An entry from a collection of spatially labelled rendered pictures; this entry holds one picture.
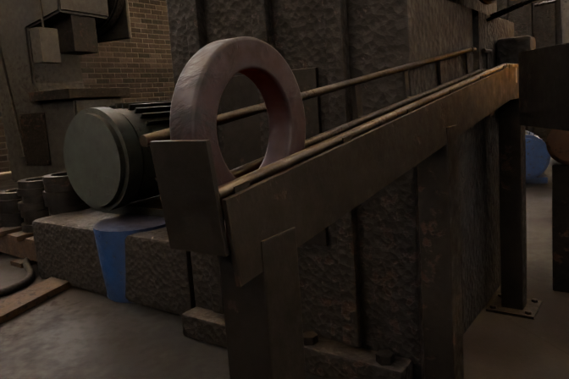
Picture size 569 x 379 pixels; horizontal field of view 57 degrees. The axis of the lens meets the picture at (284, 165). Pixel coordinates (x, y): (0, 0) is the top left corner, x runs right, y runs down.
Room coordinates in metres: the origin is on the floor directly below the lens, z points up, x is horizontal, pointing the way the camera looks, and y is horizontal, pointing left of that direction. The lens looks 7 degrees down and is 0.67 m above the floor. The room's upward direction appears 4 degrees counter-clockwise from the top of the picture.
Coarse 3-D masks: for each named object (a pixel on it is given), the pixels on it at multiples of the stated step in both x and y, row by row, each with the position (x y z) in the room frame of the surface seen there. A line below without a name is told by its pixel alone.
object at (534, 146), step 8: (528, 136) 3.23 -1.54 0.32; (536, 136) 3.35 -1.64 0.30; (528, 144) 3.21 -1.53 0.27; (536, 144) 3.20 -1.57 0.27; (544, 144) 3.20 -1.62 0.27; (528, 152) 3.21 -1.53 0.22; (536, 152) 3.20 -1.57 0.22; (544, 152) 3.18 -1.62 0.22; (528, 160) 3.21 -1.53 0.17; (536, 160) 3.20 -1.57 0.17; (544, 160) 3.18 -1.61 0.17; (528, 168) 3.21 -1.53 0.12; (536, 168) 3.20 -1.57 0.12; (544, 168) 3.20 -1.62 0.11; (528, 176) 3.21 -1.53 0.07; (536, 176) 3.22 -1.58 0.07; (544, 176) 3.34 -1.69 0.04
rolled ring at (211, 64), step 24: (216, 48) 0.50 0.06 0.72; (240, 48) 0.52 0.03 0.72; (264, 48) 0.55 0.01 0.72; (192, 72) 0.49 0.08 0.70; (216, 72) 0.49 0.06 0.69; (240, 72) 0.56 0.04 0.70; (264, 72) 0.55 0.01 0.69; (288, 72) 0.59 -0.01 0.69; (192, 96) 0.47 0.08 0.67; (216, 96) 0.49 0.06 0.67; (264, 96) 0.59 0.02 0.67; (288, 96) 0.58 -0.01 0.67; (192, 120) 0.46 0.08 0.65; (216, 120) 0.49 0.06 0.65; (288, 120) 0.59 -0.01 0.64; (216, 144) 0.48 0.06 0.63; (288, 144) 0.58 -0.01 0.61; (216, 168) 0.48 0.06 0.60
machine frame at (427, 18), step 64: (192, 0) 1.38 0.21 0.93; (256, 0) 1.26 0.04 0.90; (320, 0) 1.19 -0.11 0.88; (384, 0) 1.10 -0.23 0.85; (448, 0) 1.28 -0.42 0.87; (320, 64) 1.20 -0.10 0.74; (384, 64) 1.11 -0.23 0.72; (448, 64) 1.27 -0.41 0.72; (256, 128) 1.30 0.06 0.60; (320, 128) 1.20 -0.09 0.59; (384, 192) 1.11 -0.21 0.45; (192, 256) 1.48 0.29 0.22; (320, 256) 1.22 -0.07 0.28; (384, 256) 1.12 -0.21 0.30; (192, 320) 1.41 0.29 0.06; (320, 320) 1.22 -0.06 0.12; (384, 320) 1.12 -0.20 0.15
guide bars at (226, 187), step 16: (512, 64) 1.39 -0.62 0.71; (464, 80) 1.06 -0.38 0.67; (432, 96) 0.90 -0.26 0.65; (400, 112) 0.78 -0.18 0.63; (368, 128) 0.70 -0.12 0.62; (320, 144) 0.60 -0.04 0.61; (336, 144) 0.63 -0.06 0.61; (288, 160) 0.54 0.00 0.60; (304, 160) 0.57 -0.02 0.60; (256, 176) 0.50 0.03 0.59; (224, 192) 0.46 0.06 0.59
